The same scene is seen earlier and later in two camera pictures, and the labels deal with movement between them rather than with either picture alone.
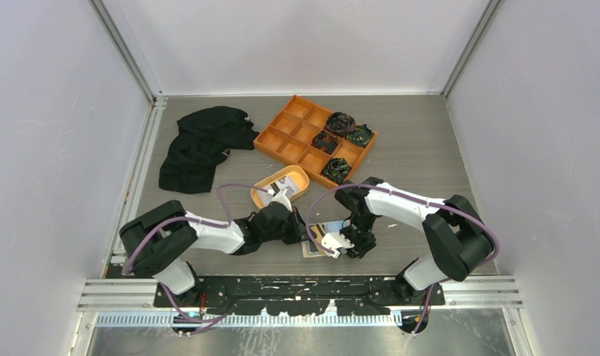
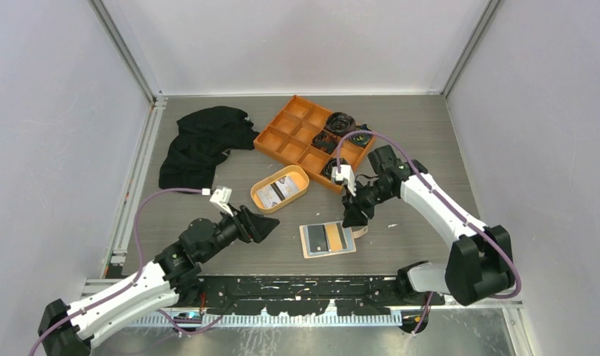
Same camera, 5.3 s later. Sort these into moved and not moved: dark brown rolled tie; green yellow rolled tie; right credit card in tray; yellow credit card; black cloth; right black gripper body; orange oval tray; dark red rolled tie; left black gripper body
Moved: right black gripper body; left black gripper body; yellow credit card
Not moved: black cloth; right credit card in tray; dark brown rolled tie; green yellow rolled tie; orange oval tray; dark red rolled tie
